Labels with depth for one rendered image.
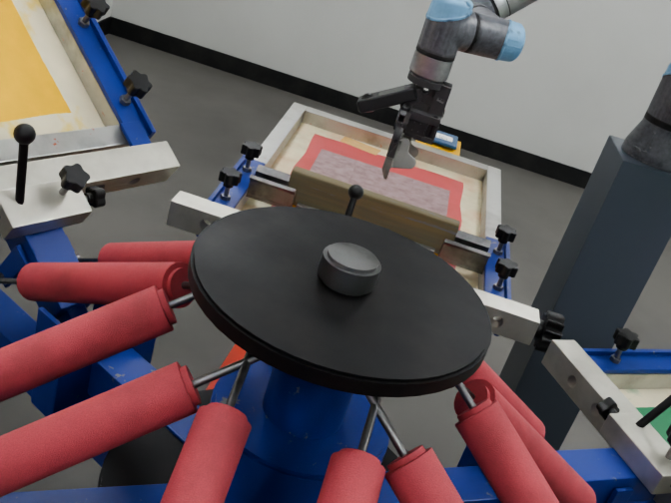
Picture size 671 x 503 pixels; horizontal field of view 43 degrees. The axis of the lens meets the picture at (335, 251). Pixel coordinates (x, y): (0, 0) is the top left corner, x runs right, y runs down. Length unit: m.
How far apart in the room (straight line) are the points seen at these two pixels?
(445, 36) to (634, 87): 3.97
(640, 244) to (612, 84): 3.42
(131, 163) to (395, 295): 0.64
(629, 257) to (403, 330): 1.38
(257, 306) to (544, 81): 4.75
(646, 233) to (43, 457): 1.60
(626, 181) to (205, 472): 1.49
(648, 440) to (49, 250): 0.87
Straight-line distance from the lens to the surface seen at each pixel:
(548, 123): 5.52
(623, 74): 5.48
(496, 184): 2.22
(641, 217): 2.10
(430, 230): 1.73
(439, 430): 2.95
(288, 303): 0.79
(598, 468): 1.26
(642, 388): 1.67
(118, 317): 0.87
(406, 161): 1.66
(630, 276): 2.16
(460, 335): 0.83
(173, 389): 0.77
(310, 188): 1.74
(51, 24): 1.61
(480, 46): 1.63
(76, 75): 1.56
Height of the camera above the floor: 1.73
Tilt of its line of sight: 27 degrees down
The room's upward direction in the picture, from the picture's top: 18 degrees clockwise
